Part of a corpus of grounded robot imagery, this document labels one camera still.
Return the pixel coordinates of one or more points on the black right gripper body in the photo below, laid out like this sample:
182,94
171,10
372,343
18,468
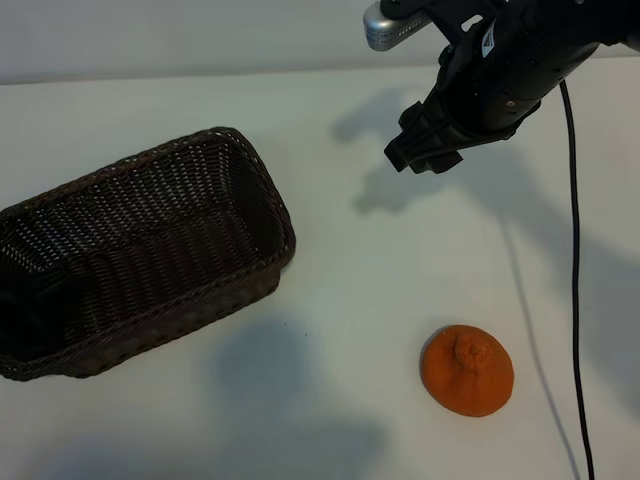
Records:
485,95

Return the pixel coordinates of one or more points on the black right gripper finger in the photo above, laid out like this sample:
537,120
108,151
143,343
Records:
432,157
417,127

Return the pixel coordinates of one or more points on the dark brown wicker basket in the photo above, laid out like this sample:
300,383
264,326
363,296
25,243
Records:
150,240

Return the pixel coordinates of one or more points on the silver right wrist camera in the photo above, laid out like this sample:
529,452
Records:
387,27

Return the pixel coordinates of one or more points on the black right camera mount bracket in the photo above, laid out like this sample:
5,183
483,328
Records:
450,15

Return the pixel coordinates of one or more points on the orange fruit with knob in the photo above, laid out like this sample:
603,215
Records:
467,372

